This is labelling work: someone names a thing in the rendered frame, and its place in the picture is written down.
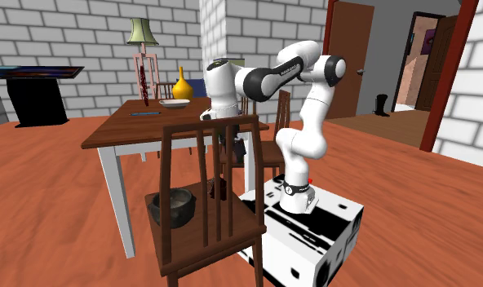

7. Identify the brown slatted wooden chair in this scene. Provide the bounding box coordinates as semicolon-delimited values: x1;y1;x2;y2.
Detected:
219;89;293;181
144;114;268;287
153;82;179;101

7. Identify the small dark brown object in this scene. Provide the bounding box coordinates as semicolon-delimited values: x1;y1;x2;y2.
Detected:
207;177;228;201

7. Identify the blue chair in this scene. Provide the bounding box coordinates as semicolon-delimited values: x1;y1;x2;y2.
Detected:
176;77;208;99

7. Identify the white bowl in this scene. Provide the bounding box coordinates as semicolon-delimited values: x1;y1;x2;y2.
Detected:
158;99;192;110

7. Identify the yellow vase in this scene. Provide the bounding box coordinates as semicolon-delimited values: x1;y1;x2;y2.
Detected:
171;65;195;101

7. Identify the dark grey pot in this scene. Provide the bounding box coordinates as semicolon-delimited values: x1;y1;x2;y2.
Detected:
147;188;197;230

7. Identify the brown table with white legs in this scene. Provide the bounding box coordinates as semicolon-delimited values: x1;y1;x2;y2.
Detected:
80;96;270;260

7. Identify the black and white robot stand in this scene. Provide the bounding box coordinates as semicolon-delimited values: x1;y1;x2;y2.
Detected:
236;174;365;287

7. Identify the black boot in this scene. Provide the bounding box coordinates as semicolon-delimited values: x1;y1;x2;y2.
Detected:
373;93;392;118

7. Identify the floor lamp with green shade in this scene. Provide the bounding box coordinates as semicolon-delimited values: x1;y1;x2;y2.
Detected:
125;17;162;101

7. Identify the brown open door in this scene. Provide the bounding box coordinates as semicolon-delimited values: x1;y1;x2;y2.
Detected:
325;0;376;120

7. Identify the black stand with dark top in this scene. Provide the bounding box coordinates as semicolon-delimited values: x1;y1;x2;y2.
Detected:
0;64;86;129

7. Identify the dark brown far door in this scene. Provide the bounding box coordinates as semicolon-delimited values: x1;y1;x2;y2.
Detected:
414;15;459;113

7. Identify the purple wall picture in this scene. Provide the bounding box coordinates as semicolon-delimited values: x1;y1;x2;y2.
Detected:
419;28;438;55

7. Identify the red door frame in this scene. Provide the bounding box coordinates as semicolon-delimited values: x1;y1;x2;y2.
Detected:
321;0;481;153

